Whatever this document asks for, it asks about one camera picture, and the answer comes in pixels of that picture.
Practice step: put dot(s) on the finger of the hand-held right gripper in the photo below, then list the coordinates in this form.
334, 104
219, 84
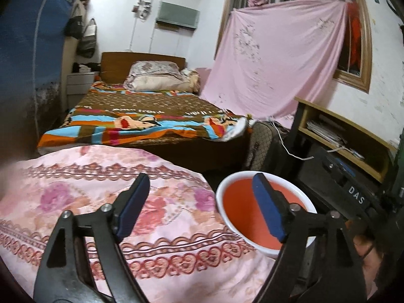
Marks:
344, 166

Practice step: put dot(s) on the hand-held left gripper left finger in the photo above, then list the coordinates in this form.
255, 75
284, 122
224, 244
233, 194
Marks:
134, 208

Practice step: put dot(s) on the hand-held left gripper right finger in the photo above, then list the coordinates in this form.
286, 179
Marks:
268, 208

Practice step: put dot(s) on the orange basin with white rim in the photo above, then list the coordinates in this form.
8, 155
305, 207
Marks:
240, 208

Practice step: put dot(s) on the person's right hand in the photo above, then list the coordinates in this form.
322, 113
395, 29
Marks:
367, 258

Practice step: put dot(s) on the wooden desk with shelf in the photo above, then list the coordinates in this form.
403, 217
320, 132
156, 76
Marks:
372, 151

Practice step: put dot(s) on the stack of papers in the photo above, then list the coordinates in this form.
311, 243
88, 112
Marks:
325, 132

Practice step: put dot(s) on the black quilted bag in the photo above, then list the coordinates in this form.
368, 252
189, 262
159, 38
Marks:
262, 145

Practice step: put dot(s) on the pink floral blanket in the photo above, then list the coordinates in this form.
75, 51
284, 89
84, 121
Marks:
176, 258

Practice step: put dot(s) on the pink hanging sheet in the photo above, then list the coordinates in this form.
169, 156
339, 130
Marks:
277, 63

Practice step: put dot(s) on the beige pillow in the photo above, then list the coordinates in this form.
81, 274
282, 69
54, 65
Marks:
157, 83

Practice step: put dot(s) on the red cloth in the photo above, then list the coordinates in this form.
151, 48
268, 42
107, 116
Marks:
355, 31

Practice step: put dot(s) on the white nightstand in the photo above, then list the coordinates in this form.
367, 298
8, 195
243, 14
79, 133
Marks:
80, 82

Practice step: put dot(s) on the yellow floral cloth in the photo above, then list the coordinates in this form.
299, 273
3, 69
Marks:
191, 80

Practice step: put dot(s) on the floral pillow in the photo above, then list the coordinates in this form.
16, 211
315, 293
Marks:
151, 68

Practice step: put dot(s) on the brown wooden bed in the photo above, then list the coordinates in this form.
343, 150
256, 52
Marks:
120, 66

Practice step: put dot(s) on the dark clothes pile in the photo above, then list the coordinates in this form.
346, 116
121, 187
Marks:
94, 67

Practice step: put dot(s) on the white tissue box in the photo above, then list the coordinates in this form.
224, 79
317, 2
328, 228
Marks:
84, 67

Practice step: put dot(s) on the tall beige cupboard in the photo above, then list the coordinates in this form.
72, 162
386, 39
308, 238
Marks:
68, 56

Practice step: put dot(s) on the grey tote bag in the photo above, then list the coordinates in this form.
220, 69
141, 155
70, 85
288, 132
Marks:
86, 42

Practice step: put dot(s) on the blue fabric wardrobe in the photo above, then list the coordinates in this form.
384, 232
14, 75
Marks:
28, 53

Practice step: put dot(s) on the black handbag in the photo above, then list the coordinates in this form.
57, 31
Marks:
73, 26

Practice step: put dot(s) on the green covered wall television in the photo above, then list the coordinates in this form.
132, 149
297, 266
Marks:
178, 15

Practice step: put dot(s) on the wall socket with chargers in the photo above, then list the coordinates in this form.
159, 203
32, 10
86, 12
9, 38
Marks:
142, 10

